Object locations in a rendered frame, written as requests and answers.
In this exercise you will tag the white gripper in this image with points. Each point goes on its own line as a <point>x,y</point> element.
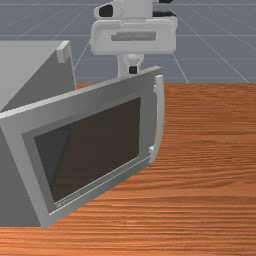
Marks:
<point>133,45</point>

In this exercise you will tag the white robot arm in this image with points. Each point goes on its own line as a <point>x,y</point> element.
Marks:
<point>128,8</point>

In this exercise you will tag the grey microwave oven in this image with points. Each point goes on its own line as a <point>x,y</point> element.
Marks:
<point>40,83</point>

